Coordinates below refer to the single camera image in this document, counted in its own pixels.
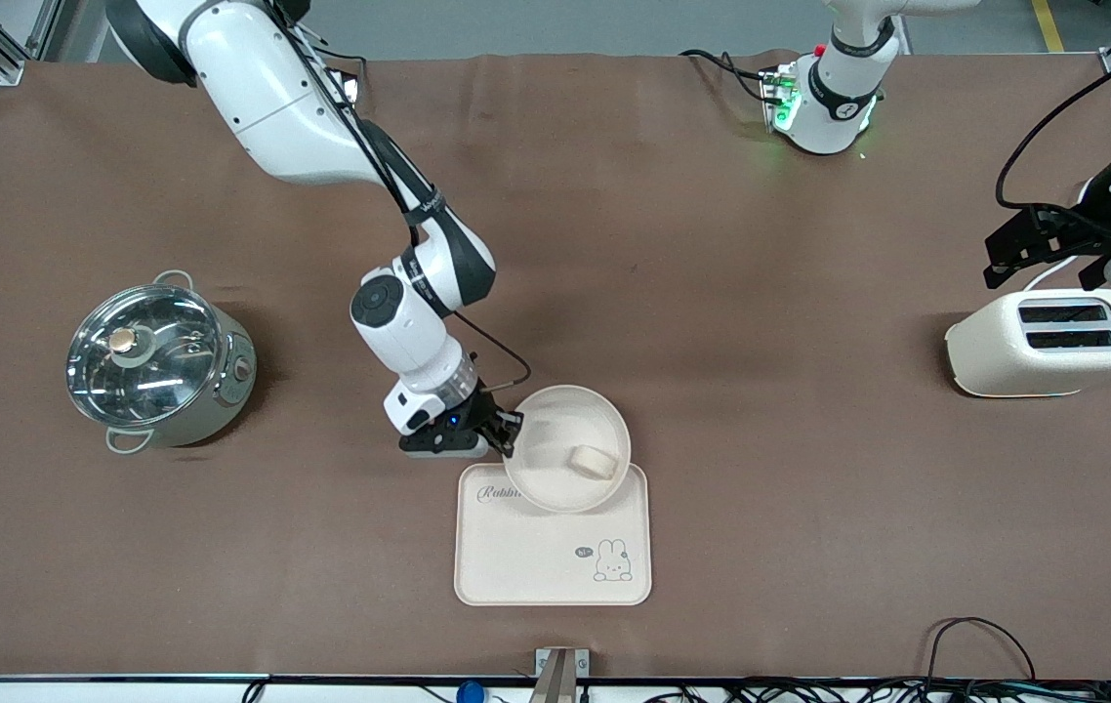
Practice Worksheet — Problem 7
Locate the cream round bowl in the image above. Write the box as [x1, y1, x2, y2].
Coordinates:
[503, 385, 632, 515]

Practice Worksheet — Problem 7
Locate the white steamed bun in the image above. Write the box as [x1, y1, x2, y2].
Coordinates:
[570, 445, 618, 480]

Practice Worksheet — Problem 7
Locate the cream two-slot toaster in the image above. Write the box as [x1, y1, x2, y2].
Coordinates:
[944, 288, 1111, 398]

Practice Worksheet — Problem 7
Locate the cream rabbit print tray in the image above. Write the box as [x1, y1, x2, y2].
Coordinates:
[454, 463, 653, 607]

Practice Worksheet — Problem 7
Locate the steel electric pot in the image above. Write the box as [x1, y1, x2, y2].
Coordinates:
[65, 270, 259, 455]

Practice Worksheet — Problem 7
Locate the brown table mat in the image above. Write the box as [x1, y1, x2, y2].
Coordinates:
[0, 51, 1111, 682]

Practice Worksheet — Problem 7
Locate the glass pot lid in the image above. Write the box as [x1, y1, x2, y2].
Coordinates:
[65, 285, 225, 429]

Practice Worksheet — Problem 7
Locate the white toaster cord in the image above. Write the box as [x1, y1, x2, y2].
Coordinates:
[1022, 254, 1089, 292]

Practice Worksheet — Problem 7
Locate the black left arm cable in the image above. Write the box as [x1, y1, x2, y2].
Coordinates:
[995, 29, 1111, 211]

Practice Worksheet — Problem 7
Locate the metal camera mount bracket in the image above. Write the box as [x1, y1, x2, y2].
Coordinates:
[535, 647, 591, 703]

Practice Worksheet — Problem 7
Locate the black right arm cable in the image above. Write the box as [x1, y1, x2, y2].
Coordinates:
[263, 0, 532, 393]

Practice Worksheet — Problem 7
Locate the black arm base cable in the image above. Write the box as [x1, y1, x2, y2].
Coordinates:
[680, 49, 771, 101]

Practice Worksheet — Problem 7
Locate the black looped floor cable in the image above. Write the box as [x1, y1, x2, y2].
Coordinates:
[926, 617, 1037, 684]

